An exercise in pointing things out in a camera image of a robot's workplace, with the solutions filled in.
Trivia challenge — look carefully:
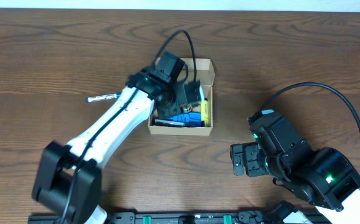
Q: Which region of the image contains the correction tape dispenser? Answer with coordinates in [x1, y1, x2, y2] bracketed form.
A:
[181, 104, 192, 113]

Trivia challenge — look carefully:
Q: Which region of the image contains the black whiteboard marker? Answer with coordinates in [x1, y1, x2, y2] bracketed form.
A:
[154, 119, 196, 128]

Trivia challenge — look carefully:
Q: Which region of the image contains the yellow highlighter pen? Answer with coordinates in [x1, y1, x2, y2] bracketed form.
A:
[201, 100, 209, 127]

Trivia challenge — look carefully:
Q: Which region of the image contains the blue whiteboard marker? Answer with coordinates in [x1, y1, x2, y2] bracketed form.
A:
[85, 93, 121, 103]

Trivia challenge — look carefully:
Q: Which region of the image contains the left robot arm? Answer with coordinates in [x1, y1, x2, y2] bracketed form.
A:
[32, 52, 201, 223]

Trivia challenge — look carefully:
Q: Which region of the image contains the blue plastic block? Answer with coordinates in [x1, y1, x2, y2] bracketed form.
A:
[167, 112, 202, 126]

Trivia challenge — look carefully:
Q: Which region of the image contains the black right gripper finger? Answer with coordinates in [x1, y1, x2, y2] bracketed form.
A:
[230, 144, 245, 157]
[232, 157, 245, 176]

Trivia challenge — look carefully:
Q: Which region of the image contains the cardboard box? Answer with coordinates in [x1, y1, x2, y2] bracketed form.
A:
[148, 58, 215, 136]

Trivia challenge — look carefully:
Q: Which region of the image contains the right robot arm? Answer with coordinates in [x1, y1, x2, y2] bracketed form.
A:
[230, 110, 360, 223]

